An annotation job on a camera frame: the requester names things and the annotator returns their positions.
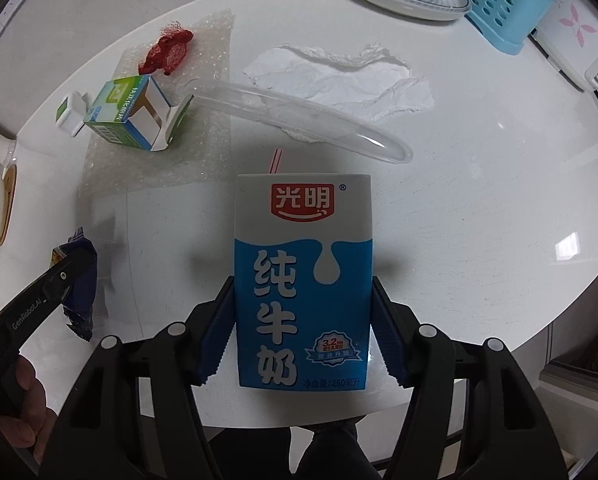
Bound white box pink flower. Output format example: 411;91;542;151
532;0;598;91

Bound blue white milk carton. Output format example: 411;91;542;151
233;172;375;391

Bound person's leg dark trousers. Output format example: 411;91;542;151
279;425;385;480

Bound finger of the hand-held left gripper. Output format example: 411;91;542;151
16;246;98;311

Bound clear bubble wrap sheet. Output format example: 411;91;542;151
81;7;240;196

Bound red mesh net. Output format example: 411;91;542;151
138;22;196;77

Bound green white paper box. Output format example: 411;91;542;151
83;74;192;153

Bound round wooden coaster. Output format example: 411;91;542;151
0;164;18;246

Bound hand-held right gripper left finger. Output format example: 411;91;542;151
44;275;237;480

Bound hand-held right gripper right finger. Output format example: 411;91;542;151
371;276;565;480

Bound person's left hand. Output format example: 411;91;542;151
0;354;60;441

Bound blue snack wrapper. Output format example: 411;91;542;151
50;227;100;343

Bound white tissue paper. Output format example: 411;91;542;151
242;44;436;145

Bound clear plastic tube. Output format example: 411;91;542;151
186;81;414;165

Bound blue plastic utensil holder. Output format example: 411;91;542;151
452;0;555;55

